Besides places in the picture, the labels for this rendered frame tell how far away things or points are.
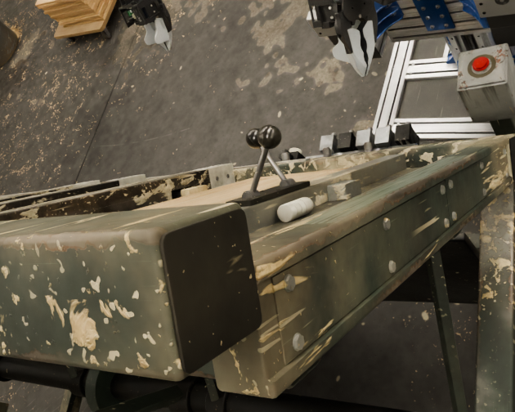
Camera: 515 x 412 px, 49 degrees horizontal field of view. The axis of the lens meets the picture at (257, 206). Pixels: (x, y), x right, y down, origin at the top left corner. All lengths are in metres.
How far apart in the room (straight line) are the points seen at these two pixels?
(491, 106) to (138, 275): 1.34
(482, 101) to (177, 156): 2.16
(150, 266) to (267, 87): 2.90
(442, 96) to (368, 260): 1.85
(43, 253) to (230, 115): 2.89
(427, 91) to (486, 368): 1.36
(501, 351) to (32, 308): 1.14
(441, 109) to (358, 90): 0.61
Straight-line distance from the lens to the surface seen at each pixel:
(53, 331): 0.45
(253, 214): 0.88
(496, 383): 1.42
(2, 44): 5.67
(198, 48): 3.80
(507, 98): 1.58
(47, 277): 0.44
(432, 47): 2.61
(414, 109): 2.46
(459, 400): 1.41
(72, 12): 4.65
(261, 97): 3.22
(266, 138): 0.87
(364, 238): 0.63
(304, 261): 0.51
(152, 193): 1.50
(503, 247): 1.49
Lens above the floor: 2.17
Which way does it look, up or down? 49 degrees down
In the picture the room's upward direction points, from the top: 54 degrees counter-clockwise
